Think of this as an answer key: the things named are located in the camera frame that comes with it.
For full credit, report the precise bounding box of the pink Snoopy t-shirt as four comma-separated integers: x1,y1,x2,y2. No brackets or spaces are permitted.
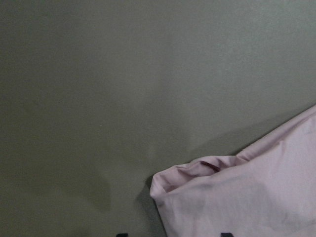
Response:
150,107,316,237

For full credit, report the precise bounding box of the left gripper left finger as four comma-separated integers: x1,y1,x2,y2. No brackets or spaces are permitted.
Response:
116,233,128,237

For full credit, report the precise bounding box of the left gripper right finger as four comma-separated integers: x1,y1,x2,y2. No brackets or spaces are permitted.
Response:
220,232,234,237

